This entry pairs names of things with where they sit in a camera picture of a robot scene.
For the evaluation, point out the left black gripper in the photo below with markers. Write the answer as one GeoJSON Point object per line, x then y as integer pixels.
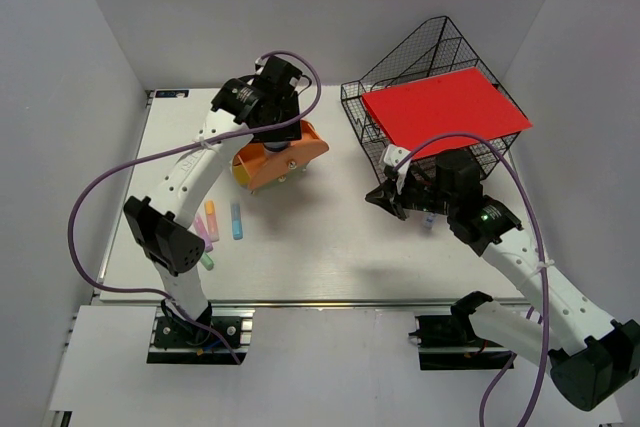
{"type": "Point", "coordinates": [289, 133]}

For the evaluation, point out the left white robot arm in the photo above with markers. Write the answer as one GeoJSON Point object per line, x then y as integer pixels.
{"type": "Point", "coordinates": [161, 220]}

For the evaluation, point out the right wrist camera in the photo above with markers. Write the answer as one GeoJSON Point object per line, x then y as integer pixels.
{"type": "Point", "coordinates": [395, 166]}

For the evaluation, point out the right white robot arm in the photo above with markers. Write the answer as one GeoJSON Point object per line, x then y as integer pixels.
{"type": "Point", "coordinates": [589, 355]}

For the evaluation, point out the red paper folder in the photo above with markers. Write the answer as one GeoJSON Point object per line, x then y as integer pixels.
{"type": "Point", "coordinates": [460, 101]}

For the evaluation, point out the green highlighter pen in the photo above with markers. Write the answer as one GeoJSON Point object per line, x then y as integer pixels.
{"type": "Point", "coordinates": [207, 262]}

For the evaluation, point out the blue label sticker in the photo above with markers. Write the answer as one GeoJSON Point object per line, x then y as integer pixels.
{"type": "Point", "coordinates": [171, 94]}

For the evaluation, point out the blue highlighter pen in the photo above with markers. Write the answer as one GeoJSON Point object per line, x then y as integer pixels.
{"type": "Point", "coordinates": [236, 221]}

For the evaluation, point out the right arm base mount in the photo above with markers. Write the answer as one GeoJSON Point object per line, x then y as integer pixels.
{"type": "Point", "coordinates": [447, 342]}

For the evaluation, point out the small blue-capped glue bottle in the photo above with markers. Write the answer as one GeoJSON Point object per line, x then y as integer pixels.
{"type": "Point", "coordinates": [429, 221]}

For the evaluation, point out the orange highlighter pen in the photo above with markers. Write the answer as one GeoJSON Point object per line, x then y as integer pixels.
{"type": "Point", "coordinates": [211, 219]}

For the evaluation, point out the black wire mesh organizer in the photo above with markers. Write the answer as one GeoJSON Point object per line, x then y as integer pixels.
{"type": "Point", "coordinates": [435, 47]}

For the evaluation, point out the pink highlighter pen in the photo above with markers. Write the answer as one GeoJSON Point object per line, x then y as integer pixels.
{"type": "Point", "coordinates": [202, 232]}

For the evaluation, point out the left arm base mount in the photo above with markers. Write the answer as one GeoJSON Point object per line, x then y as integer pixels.
{"type": "Point", "coordinates": [174, 341]}

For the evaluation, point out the blue patterned tape roll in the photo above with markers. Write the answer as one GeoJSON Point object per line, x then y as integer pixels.
{"type": "Point", "coordinates": [275, 147]}

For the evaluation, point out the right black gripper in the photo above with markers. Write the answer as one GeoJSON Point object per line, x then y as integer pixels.
{"type": "Point", "coordinates": [382, 196]}

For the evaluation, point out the cream round drawer box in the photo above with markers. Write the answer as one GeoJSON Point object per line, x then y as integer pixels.
{"type": "Point", "coordinates": [256, 166]}

